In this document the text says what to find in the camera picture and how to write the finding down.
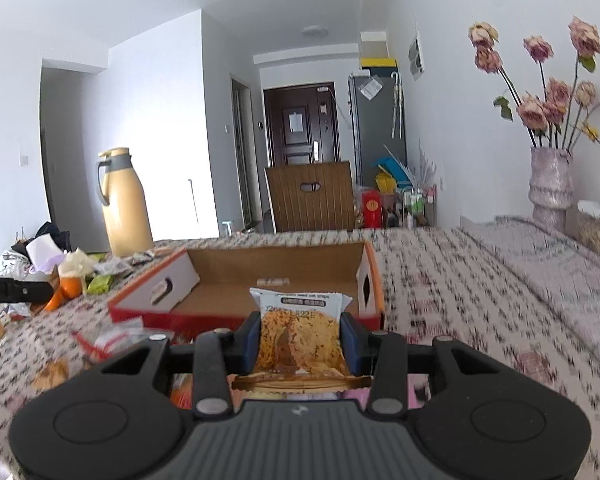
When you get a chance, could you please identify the golden brown snack packet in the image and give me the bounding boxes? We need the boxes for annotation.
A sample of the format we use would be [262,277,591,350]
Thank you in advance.
[232,287,370,396]

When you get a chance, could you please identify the red snack bag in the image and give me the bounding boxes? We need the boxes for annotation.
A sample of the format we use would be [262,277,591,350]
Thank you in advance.
[71,316,175,364]

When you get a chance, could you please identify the large orange snack bag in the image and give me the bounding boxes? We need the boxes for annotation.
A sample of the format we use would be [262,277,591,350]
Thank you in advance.
[170,374,194,411]

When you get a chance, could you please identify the pink snack packet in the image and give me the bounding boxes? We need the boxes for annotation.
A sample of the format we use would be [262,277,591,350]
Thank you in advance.
[338,374,432,411]

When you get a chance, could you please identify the triangular brown snack packet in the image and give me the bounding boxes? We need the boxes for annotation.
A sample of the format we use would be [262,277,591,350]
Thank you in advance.
[32,359,69,391]

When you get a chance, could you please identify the white tissue box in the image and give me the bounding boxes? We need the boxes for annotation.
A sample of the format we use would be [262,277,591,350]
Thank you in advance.
[26,234,66,275]

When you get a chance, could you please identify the red cardboard box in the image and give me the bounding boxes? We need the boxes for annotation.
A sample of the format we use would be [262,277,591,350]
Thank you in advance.
[107,240,387,340]

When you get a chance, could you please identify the right orange tangerine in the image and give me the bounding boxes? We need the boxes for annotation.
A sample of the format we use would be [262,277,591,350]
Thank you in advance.
[44,276,85,312]

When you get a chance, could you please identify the white crumpled plastic bag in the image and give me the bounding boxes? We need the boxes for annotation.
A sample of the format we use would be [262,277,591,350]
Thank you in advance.
[58,249,98,278]

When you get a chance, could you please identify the green snack packet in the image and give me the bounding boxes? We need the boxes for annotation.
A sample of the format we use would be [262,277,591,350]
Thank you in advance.
[86,274,114,296]

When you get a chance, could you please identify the grey snack packets pile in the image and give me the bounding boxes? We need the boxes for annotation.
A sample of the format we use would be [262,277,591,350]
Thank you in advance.
[93,247,173,275]

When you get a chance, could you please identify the calligraphy print tablecloth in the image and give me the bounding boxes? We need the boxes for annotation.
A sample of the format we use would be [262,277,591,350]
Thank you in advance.
[0,229,600,479]

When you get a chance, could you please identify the wooden chair back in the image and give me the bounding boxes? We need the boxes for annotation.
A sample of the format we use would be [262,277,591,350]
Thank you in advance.
[265,162,355,233]

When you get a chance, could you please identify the yellow thermos jug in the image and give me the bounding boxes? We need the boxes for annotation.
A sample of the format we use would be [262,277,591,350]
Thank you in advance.
[96,148,154,258]

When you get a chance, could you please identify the pink ceramic vase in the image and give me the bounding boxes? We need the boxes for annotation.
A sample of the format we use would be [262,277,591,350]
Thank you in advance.
[528,148,573,233]

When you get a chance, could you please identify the dark brown entrance door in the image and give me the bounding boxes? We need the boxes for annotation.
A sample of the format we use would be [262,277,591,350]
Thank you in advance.
[263,82,340,167]

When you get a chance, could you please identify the grey refrigerator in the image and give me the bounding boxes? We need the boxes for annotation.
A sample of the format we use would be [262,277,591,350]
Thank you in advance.
[348,75,406,188]

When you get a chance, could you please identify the yellow box on refrigerator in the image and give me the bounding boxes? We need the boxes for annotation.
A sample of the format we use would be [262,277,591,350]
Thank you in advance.
[360,58,398,70]

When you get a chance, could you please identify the dried pink roses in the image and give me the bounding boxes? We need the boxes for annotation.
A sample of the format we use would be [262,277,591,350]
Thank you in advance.
[467,18,600,154]

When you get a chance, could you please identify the wire storage rack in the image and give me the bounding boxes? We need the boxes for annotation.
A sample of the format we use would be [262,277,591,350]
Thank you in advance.
[394,184,437,229]

